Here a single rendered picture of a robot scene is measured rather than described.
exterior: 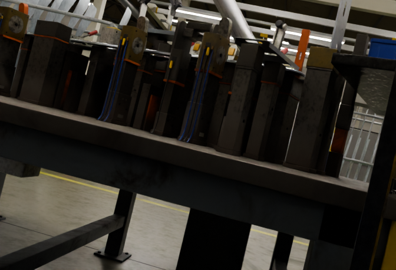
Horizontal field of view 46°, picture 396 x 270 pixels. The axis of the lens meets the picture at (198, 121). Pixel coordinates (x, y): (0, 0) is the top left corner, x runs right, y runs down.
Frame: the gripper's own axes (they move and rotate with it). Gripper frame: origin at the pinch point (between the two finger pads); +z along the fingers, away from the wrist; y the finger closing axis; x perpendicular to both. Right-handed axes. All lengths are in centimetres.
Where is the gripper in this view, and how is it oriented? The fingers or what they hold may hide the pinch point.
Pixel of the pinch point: (155, 20)
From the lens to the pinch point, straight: 190.6
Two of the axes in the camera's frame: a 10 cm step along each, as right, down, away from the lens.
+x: -4.7, -1.4, -8.7
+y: -8.5, -1.9, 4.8
